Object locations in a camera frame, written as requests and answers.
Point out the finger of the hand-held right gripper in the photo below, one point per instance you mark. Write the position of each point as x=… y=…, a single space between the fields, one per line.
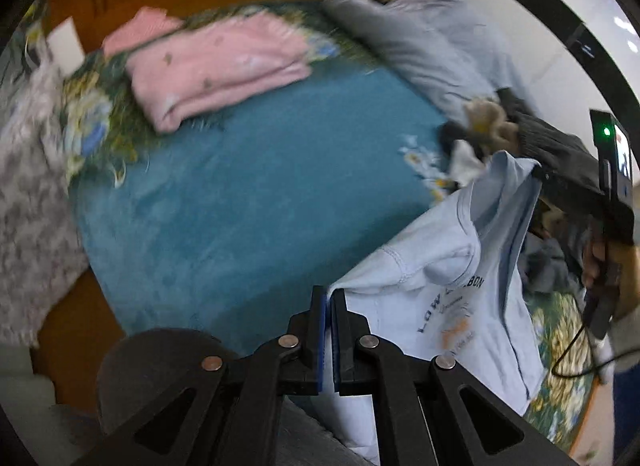
x=567 y=196

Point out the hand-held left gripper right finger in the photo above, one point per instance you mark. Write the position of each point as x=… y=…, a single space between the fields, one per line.
x=337 y=346

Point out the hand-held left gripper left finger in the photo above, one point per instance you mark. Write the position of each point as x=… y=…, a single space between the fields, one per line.
x=323 y=341

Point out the light blue printed t-shirt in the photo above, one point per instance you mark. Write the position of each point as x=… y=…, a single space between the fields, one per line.
x=425 y=266

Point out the person's right hand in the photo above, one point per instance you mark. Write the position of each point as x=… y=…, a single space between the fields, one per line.
x=595 y=263

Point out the dark grey knit garment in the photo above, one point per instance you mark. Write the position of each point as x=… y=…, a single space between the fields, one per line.
x=550 y=145

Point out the grey-blue crumpled garment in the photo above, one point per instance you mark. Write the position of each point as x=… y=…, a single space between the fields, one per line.
x=550 y=261

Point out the beige cloth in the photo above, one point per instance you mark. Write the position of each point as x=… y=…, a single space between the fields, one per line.
x=492 y=123

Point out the white crumpled cloth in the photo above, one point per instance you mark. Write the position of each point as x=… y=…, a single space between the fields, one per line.
x=467 y=160

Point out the teal floral blanket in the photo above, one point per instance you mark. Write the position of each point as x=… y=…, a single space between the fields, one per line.
x=250 y=196

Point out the pink folded towel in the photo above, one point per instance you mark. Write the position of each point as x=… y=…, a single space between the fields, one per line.
x=220 y=65

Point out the grey patterned cloth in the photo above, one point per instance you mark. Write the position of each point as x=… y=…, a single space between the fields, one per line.
x=30 y=196

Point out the pink checkered cloth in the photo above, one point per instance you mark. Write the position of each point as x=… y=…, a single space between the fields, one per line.
x=142 y=28

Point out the white box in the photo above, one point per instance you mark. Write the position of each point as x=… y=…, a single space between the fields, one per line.
x=66 y=45

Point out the wooden bed frame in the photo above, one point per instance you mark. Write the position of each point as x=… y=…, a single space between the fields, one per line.
x=70 y=346

